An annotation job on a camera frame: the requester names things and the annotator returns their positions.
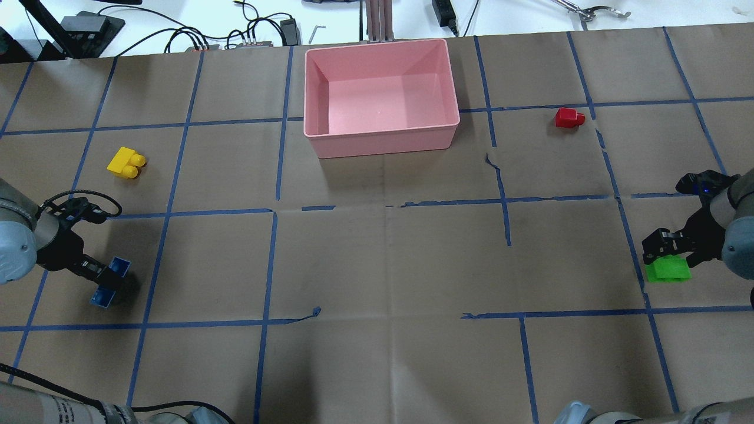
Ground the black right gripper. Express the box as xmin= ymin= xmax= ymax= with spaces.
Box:
xmin=641 ymin=171 xmax=740 ymax=268

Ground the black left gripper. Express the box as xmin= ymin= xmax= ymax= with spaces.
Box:
xmin=36 ymin=191 xmax=125 ymax=292

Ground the green toy block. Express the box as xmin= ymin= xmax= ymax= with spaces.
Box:
xmin=644 ymin=256 xmax=692 ymax=283

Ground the blue toy block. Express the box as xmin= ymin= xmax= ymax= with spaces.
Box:
xmin=89 ymin=257 xmax=131 ymax=309

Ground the red toy block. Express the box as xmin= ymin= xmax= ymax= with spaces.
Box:
xmin=554 ymin=107 xmax=586 ymax=128

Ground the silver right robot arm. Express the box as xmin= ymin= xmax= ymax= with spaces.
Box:
xmin=641 ymin=170 xmax=753 ymax=283

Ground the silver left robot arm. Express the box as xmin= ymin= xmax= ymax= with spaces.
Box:
xmin=1 ymin=180 xmax=125 ymax=293

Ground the pink plastic box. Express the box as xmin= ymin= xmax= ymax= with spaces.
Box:
xmin=303 ymin=38 xmax=461 ymax=159

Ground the yellow toy block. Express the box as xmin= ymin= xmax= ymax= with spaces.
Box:
xmin=106 ymin=147 xmax=147 ymax=179

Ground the black power adapter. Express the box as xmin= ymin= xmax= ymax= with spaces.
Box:
xmin=280 ymin=18 xmax=300 ymax=46

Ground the aluminium frame post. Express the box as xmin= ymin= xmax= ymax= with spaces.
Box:
xmin=360 ymin=1 xmax=395 ymax=43

